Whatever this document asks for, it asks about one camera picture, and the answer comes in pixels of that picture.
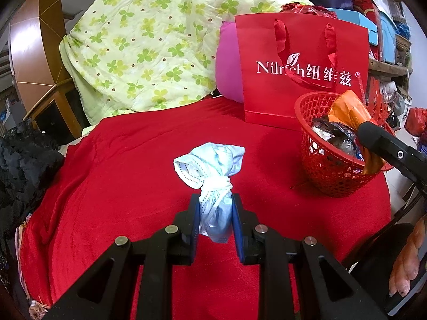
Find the blue face mask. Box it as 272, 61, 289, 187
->
174, 142, 245, 243

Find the orange plastic wrapper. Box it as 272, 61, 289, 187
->
328, 90, 387, 175

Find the black plastic bag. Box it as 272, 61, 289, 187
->
312, 116, 363, 160

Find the right hand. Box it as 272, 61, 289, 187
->
389, 215, 426, 297

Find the red bag on floor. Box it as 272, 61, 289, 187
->
405, 108, 427, 137

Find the red plastic mesh basket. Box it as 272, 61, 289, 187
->
295, 92, 375, 197

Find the red blanket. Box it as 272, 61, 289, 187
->
17, 98, 391, 319

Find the light blue cardboard box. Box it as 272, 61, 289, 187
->
328, 8, 378, 46

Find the red paper gift bag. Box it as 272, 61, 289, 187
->
235, 12, 370, 129

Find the magenta pillow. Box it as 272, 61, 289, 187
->
215, 22, 244, 103

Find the black lace garment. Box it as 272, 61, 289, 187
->
0, 121, 64, 239

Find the red crumpled foil in bag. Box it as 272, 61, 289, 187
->
281, 2, 338, 19

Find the brown wooden cabinet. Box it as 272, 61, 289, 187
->
9, 0, 82, 139

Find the green clover patterned quilt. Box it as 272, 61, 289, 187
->
59, 0, 307, 125

